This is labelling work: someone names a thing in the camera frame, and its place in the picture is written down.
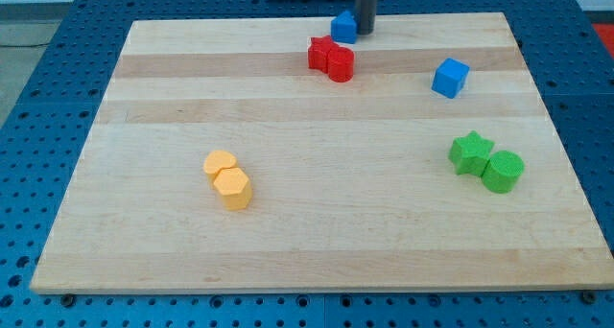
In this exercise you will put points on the yellow heart block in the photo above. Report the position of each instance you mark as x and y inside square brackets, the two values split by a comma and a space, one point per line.
[216, 161]

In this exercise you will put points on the green star block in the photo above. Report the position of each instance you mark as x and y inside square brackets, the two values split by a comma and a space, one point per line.
[470, 154]

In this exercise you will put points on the red cylinder block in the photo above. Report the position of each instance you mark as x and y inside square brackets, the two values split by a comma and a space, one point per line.
[340, 64]

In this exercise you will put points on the green cylinder block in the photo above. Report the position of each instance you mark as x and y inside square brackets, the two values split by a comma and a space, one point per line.
[502, 172]

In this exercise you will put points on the yellow hexagon block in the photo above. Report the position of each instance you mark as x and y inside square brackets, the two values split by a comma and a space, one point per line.
[234, 188]

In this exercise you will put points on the red star block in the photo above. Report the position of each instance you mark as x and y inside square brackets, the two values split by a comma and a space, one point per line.
[318, 52]

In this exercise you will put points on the blue cube block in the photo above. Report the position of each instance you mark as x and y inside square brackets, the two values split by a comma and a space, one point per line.
[450, 77]

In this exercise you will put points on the blue pentagon block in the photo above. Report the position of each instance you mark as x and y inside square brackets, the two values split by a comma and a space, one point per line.
[343, 28]

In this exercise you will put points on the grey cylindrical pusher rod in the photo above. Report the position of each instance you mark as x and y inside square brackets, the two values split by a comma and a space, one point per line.
[365, 12]

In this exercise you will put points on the wooden board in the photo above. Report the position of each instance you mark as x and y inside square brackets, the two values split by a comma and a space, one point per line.
[352, 187]

